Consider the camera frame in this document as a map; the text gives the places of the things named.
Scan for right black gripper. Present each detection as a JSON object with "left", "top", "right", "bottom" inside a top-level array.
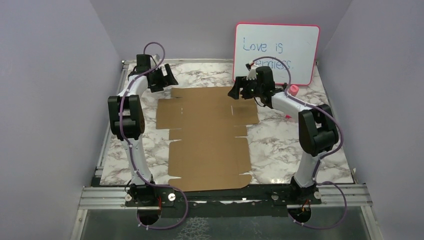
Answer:
[{"left": 227, "top": 75, "right": 263, "bottom": 100}]

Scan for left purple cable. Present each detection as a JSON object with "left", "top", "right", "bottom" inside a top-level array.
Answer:
[{"left": 118, "top": 41, "right": 190, "bottom": 231}]

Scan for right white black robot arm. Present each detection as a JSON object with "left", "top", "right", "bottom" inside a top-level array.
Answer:
[{"left": 227, "top": 66, "right": 339, "bottom": 204}]

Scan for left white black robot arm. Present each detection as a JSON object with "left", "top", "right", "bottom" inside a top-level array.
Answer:
[{"left": 107, "top": 54, "right": 178, "bottom": 206}]

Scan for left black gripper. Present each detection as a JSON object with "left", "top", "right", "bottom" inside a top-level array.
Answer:
[{"left": 148, "top": 63, "right": 178, "bottom": 92}]

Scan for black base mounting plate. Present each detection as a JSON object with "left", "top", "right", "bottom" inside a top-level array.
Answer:
[{"left": 125, "top": 183, "right": 322, "bottom": 219}]

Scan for purple cable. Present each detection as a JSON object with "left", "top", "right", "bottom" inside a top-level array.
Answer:
[
  {"left": 118, "top": 41, "right": 190, "bottom": 231},
  {"left": 246, "top": 56, "right": 348, "bottom": 231}
]

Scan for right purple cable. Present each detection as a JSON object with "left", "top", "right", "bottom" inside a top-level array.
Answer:
[{"left": 246, "top": 56, "right": 348, "bottom": 231}]

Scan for brown cardboard box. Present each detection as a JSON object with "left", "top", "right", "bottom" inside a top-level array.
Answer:
[{"left": 156, "top": 87, "right": 259, "bottom": 192}]

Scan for pink capped small bottle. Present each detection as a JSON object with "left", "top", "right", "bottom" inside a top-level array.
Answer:
[{"left": 288, "top": 84, "right": 300, "bottom": 97}]

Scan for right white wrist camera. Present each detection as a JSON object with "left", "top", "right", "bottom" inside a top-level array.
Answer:
[{"left": 246, "top": 68, "right": 257, "bottom": 81}]

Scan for pink framed whiteboard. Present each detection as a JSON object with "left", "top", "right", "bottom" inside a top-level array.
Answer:
[{"left": 232, "top": 22, "right": 321, "bottom": 86}]

